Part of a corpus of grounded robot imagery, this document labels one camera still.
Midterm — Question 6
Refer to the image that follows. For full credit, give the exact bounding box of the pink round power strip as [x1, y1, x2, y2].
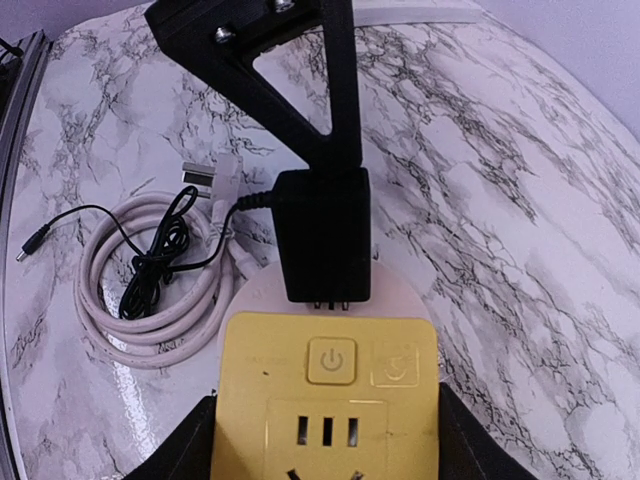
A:
[73, 154, 431, 371]

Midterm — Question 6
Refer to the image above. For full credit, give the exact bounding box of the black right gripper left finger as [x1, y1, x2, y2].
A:
[127, 395, 217, 480]

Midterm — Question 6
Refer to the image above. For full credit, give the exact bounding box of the long white power strip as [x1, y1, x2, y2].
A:
[353, 0, 484, 27]

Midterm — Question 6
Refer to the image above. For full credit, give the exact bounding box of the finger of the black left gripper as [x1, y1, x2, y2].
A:
[145, 1, 362, 173]

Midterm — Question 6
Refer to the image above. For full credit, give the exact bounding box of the yellow cube socket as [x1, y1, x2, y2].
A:
[211, 312, 439, 479]

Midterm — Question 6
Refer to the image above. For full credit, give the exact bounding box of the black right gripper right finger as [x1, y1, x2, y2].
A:
[438, 382, 536, 480]

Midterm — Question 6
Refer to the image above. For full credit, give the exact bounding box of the black power adapter with cable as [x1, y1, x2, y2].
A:
[13, 167, 374, 321]

